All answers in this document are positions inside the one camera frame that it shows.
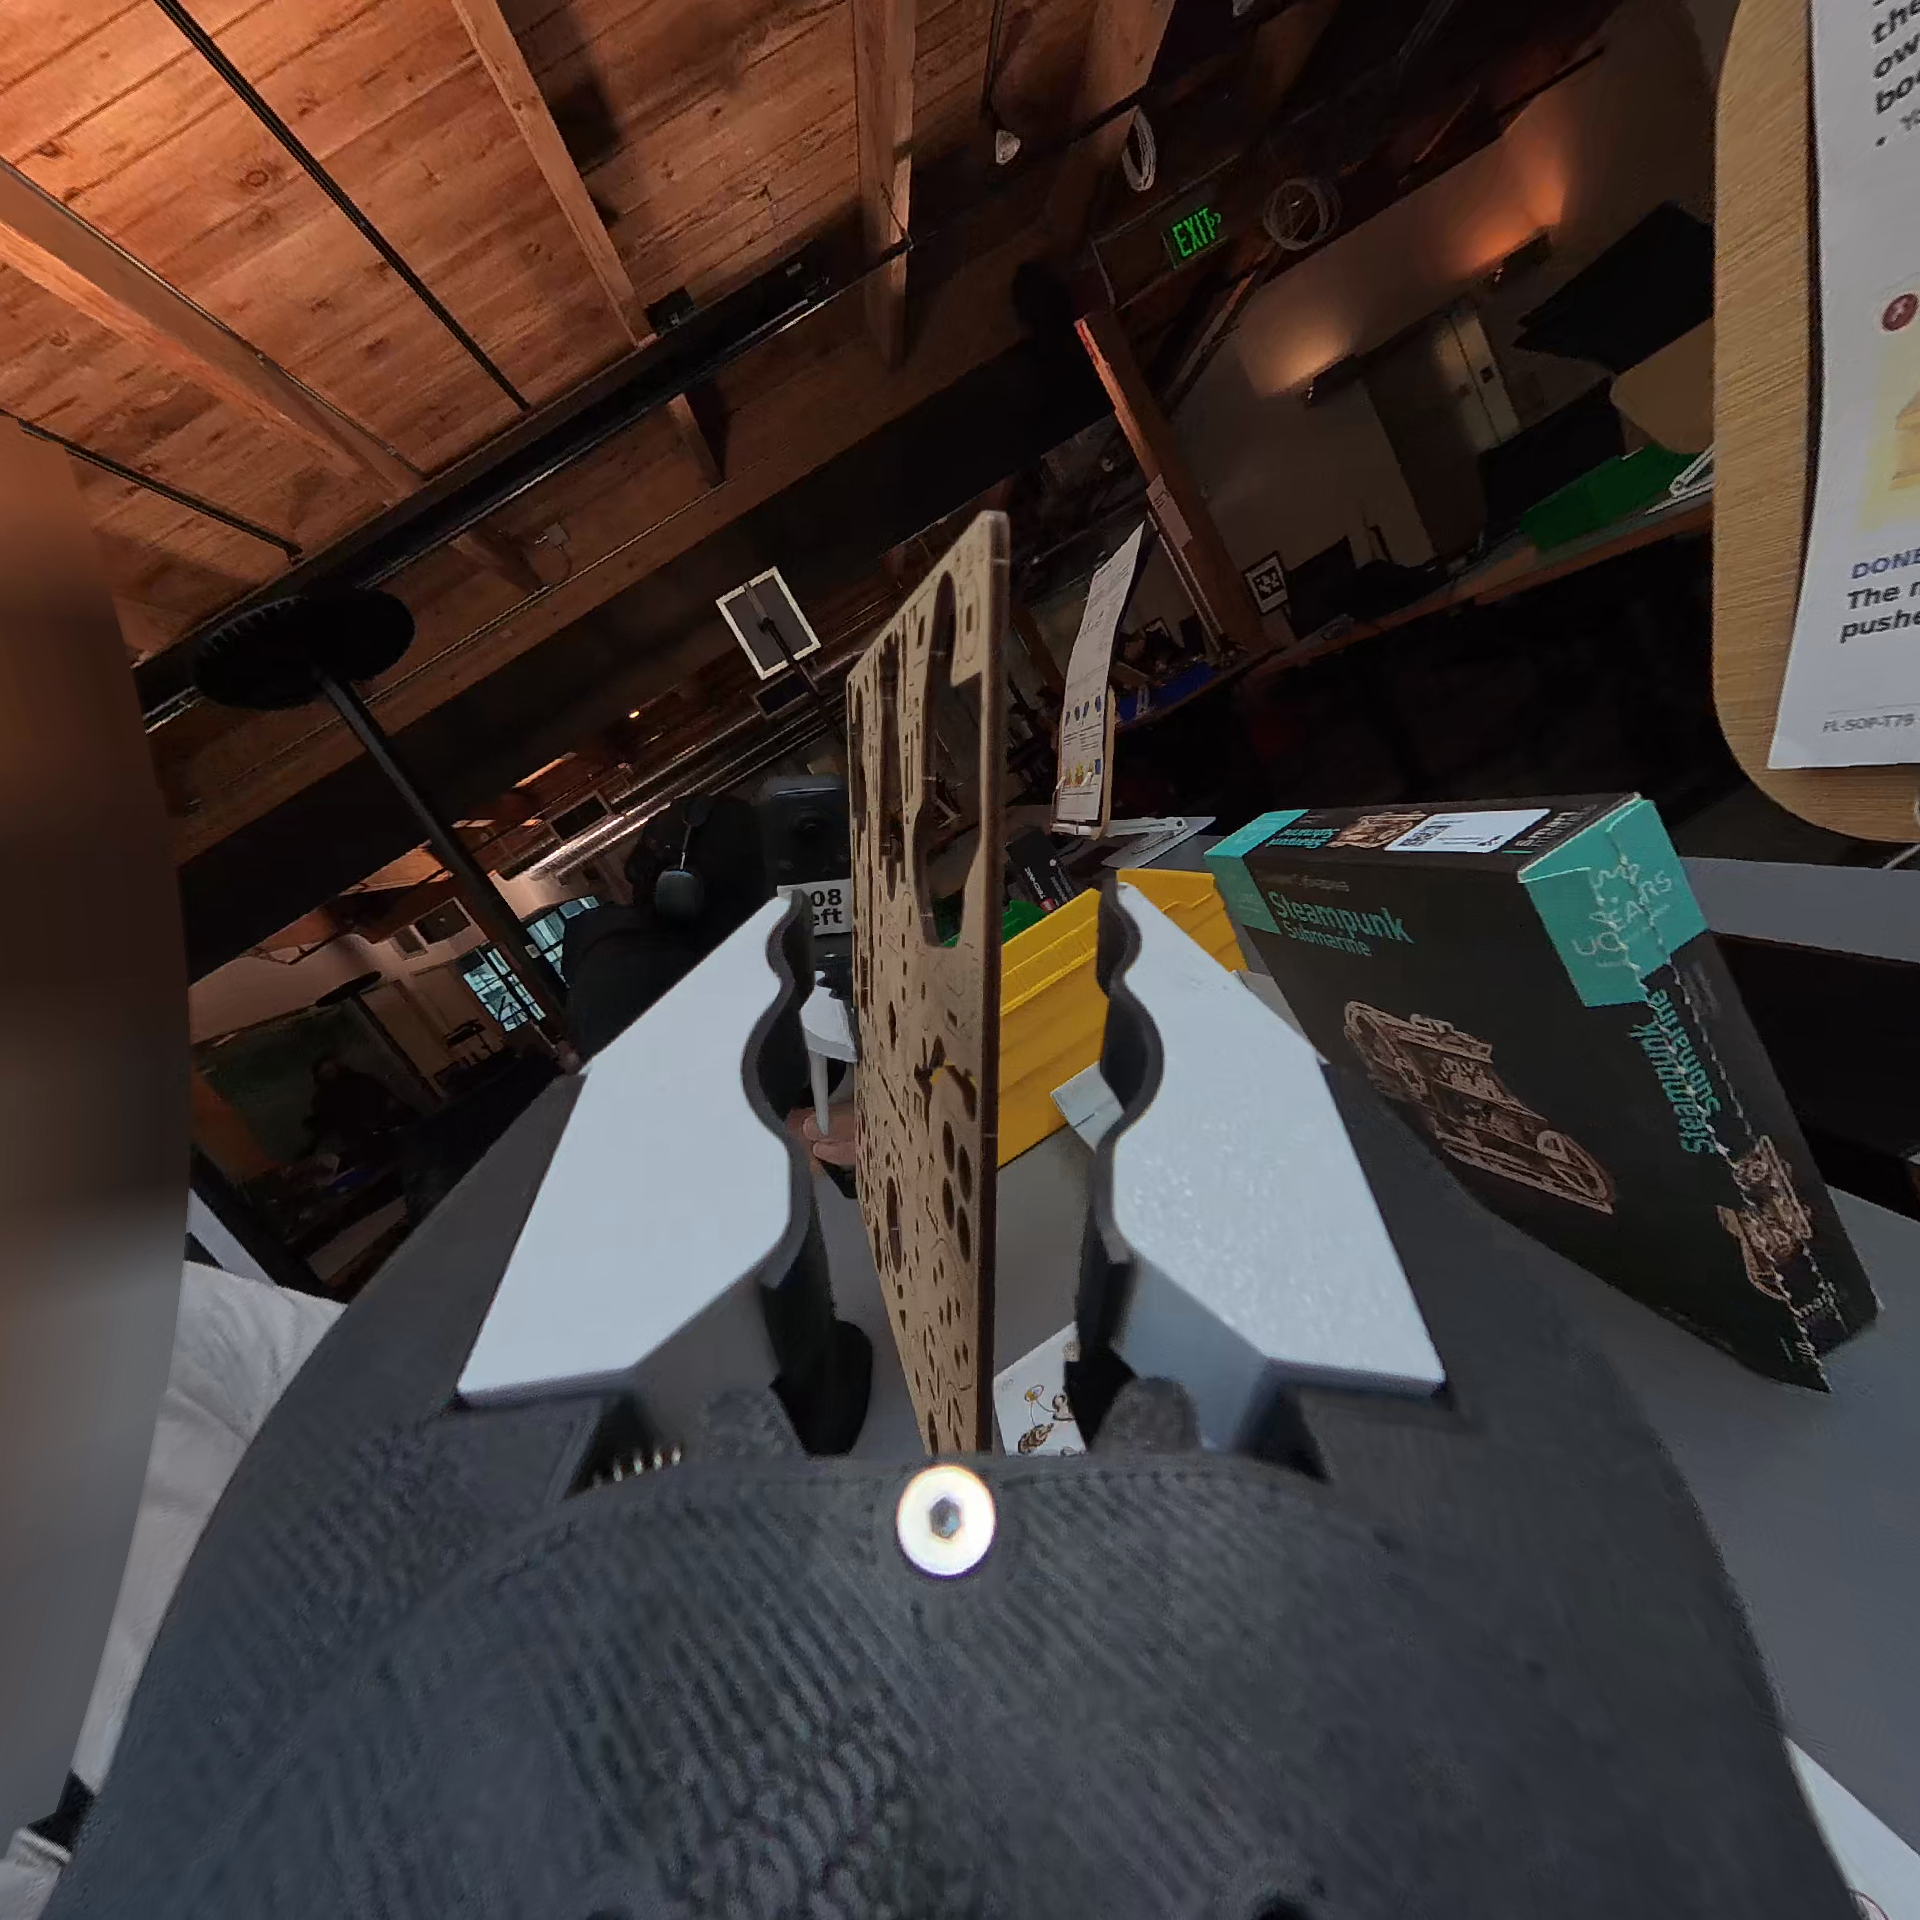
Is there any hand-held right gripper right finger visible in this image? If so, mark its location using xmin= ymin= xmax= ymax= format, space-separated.
xmin=1076 ymin=881 xmax=1449 ymax=1451

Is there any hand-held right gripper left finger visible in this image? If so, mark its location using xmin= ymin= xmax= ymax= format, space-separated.
xmin=452 ymin=886 xmax=871 ymax=1454

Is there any plywood parts sheet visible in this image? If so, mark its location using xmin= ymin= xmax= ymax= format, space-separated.
xmin=844 ymin=511 xmax=1012 ymax=1460

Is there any grey desk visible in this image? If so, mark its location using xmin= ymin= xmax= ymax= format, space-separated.
xmin=1017 ymin=854 xmax=1920 ymax=1920

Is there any yellow plastic bin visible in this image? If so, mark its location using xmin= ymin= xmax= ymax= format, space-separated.
xmin=997 ymin=869 xmax=1245 ymax=1162

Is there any black model kit box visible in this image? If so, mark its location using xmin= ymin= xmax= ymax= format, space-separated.
xmin=1207 ymin=794 xmax=1877 ymax=1390

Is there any open instruction booklet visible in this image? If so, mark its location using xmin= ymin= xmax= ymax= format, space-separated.
xmin=992 ymin=1327 xmax=1920 ymax=1920

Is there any printed instruction sheet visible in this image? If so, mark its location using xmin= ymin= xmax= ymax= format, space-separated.
xmin=1766 ymin=0 xmax=1920 ymax=772
xmin=1054 ymin=522 xmax=1148 ymax=828

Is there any person in white shirt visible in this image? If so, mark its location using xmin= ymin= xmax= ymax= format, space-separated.
xmin=0 ymin=1259 xmax=348 ymax=1920

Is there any black disc on pole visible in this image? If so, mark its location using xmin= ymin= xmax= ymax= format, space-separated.
xmin=194 ymin=585 xmax=574 ymax=1039

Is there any white document stand with sheet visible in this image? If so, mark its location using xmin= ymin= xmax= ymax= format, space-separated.
xmin=1709 ymin=0 xmax=1920 ymax=844

